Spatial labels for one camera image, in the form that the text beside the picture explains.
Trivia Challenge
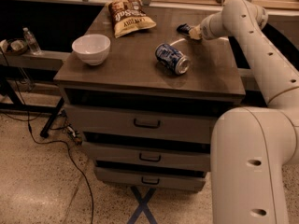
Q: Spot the blue soda can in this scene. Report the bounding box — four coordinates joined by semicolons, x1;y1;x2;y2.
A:
155;43;191;75

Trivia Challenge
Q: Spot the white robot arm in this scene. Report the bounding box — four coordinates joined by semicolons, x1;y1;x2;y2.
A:
195;0;299;224

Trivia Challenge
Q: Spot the brown chip bag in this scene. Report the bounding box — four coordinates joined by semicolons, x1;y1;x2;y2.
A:
107;0;156;38

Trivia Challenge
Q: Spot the black floor cable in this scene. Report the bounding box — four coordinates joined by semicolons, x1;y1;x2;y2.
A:
0;49;95;224

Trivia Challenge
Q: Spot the grey drawer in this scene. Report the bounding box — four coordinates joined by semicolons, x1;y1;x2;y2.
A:
82;141;210;172
94;167;206;192
64;105;216;144

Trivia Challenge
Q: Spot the dark blue snack bar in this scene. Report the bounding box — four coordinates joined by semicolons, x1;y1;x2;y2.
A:
177;23;191;36

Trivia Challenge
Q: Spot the grey side bench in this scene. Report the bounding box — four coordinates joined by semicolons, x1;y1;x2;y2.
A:
0;50;70;71

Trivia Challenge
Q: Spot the white bowl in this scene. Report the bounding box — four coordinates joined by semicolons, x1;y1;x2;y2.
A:
72;34;110;65

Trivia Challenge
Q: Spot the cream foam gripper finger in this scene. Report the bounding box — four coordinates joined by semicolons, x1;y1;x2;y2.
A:
189;25;202;40

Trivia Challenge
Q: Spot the top grey drawer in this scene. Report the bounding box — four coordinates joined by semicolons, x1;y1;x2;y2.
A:
64;105;216;144

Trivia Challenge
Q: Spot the clear water bottle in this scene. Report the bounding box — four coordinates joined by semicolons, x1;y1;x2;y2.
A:
23;27;41;55

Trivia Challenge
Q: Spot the small round tray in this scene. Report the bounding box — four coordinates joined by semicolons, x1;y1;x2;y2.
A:
0;39;27;56

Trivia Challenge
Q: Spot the bottom grey drawer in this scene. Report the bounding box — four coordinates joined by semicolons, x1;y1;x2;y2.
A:
94;167;206;192

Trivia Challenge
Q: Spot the grey drawer cabinet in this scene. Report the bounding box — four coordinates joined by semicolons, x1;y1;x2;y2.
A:
55;7;245;178

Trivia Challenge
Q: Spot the middle grey drawer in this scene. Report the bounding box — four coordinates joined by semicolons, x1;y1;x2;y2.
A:
82;141;210;172

